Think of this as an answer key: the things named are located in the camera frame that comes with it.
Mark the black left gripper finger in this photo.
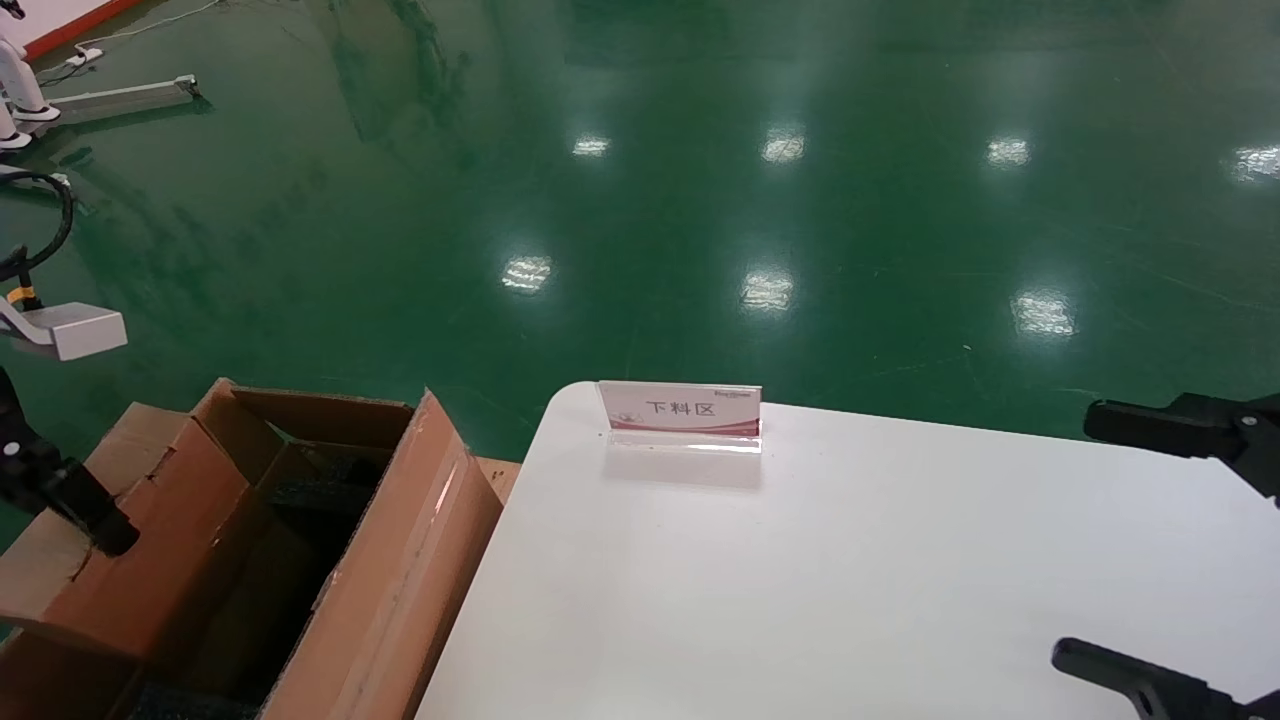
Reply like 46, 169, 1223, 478
45, 458, 141, 559

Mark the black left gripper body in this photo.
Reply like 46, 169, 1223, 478
0, 365, 63, 513

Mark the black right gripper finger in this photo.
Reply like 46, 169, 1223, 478
1084, 392, 1280, 501
1050, 637, 1280, 720

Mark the large cardboard box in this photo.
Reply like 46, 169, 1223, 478
0, 377, 507, 720

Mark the short white stand bar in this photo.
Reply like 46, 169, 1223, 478
0, 162, 73, 201

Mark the white mat with red edge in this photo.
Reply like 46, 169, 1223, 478
20, 0, 143, 63

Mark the acrylic sign with Chinese text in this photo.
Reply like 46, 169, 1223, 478
597, 380, 763, 457

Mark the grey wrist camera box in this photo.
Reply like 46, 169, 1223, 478
0, 298, 129, 363

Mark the thin white floor cable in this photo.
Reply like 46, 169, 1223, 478
95, 0, 227, 47

